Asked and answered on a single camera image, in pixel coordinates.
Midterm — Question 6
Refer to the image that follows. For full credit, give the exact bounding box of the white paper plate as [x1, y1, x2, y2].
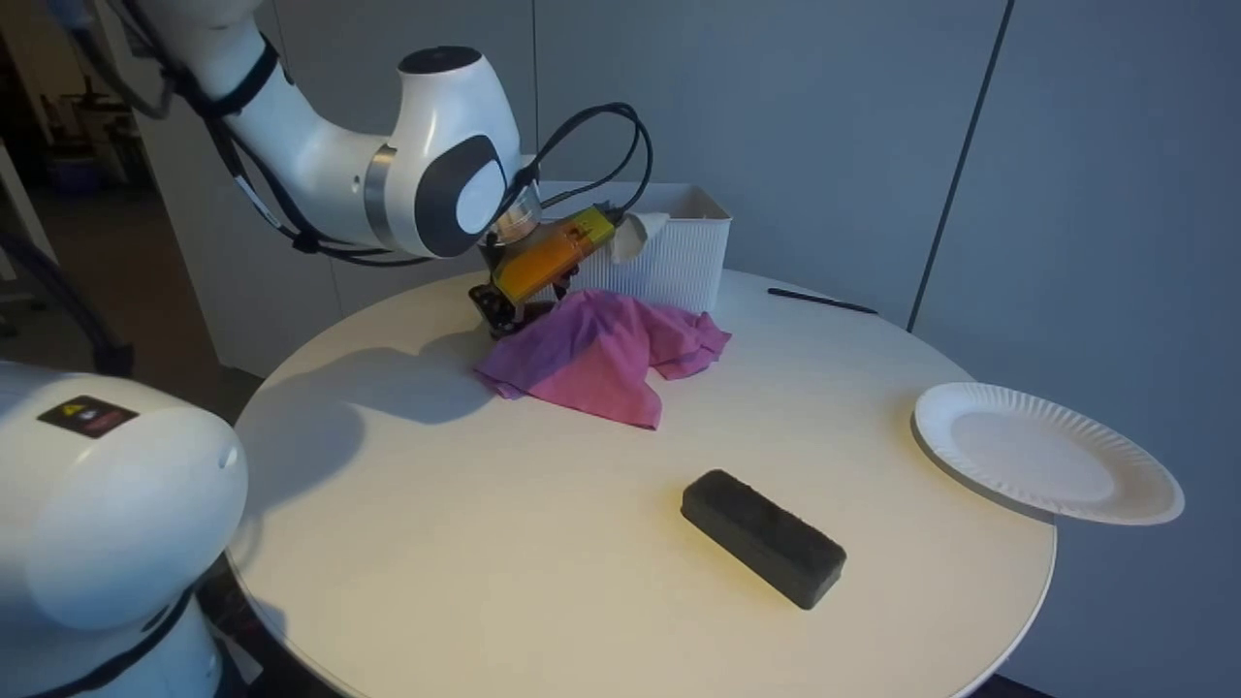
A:
[911, 382, 1188, 532]

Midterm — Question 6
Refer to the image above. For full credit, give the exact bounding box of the yellow wrist camera board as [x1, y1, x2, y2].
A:
[489, 202, 624, 311]

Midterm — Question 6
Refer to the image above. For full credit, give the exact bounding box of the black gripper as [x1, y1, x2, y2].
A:
[465, 270, 575, 347]

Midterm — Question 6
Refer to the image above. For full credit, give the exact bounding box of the black rectangular block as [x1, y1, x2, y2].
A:
[679, 467, 852, 614]

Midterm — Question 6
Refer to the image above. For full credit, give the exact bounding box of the thick black robot hose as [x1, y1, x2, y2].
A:
[0, 229, 140, 382]

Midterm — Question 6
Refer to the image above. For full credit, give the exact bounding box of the pink cloth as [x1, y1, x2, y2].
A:
[472, 289, 735, 435]

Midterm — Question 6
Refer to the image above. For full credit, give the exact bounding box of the white plastic storage bin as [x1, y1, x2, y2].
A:
[533, 177, 735, 320]

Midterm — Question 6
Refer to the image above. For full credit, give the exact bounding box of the beige cloth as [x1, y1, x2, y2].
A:
[608, 211, 679, 270]

